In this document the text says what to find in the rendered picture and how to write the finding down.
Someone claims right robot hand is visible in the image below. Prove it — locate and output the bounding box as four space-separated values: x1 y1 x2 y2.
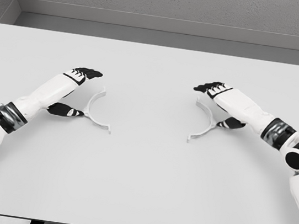
188 78 271 135

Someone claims white half-ring pipe clamp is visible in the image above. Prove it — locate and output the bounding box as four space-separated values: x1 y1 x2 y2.
186 95 222 147
81 83 119 136

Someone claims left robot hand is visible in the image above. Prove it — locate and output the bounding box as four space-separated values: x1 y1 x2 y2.
23 59 105 122

